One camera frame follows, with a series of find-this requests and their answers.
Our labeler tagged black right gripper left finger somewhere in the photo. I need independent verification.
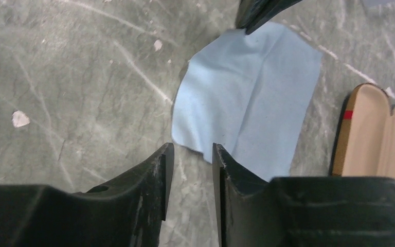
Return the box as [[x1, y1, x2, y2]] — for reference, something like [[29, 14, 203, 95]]
[[0, 143, 174, 246]]

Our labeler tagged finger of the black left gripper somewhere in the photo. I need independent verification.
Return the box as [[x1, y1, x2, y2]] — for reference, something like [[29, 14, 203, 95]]
[[235, 0, 301, 35]]

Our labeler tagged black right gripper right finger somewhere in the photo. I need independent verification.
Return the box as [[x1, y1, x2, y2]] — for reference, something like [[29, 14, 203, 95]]
[[212, 144, 395, 246]]

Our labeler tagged light blue cloth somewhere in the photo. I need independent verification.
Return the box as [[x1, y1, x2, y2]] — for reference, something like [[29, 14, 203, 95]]
[[172, 22, 322, 181]]

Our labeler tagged plaid glasses case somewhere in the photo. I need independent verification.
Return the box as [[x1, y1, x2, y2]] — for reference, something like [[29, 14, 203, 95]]
[[330, 83, 395, 179]]

